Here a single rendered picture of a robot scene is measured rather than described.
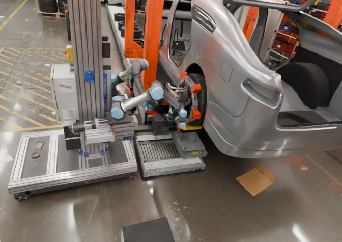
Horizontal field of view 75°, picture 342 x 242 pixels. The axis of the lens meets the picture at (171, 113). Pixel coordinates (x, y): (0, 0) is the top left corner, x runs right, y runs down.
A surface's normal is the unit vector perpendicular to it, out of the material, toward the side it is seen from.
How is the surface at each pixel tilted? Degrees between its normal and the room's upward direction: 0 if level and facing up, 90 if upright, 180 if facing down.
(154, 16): 90
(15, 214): 0
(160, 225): 0
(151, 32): 90
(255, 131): 90
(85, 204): 0
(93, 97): 90
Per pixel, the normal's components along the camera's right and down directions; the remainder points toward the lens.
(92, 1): 0.35, 0.54
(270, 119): -0.10, 0.52
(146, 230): 0.14, -0.83
